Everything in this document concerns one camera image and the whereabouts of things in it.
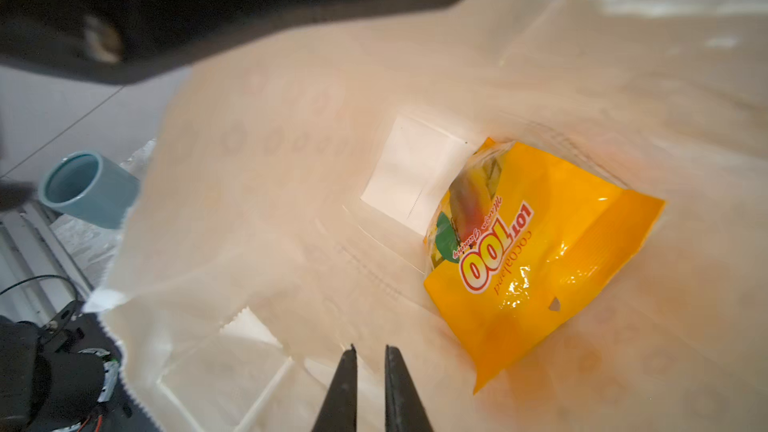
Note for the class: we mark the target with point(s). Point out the aluminium mounting rail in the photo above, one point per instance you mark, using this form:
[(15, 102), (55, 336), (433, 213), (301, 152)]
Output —
[(38, 276)]

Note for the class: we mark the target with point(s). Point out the yellow orange snack bag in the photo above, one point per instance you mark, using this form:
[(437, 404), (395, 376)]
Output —
[(520, 243)]

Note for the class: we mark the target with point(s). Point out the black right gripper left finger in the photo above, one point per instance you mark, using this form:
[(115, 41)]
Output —
[(339, 408)]

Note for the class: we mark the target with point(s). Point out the white printed paper bag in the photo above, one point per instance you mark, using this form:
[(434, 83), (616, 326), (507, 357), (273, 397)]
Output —
[(284, 214)]

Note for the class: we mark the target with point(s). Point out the teal ceramic cup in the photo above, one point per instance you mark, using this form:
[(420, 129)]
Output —
[(91, 188)]

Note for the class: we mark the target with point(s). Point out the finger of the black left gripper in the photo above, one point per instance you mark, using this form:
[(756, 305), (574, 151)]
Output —
[(210, 6)]

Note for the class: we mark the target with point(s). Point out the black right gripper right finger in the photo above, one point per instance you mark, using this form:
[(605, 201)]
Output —
[(404, 410)]

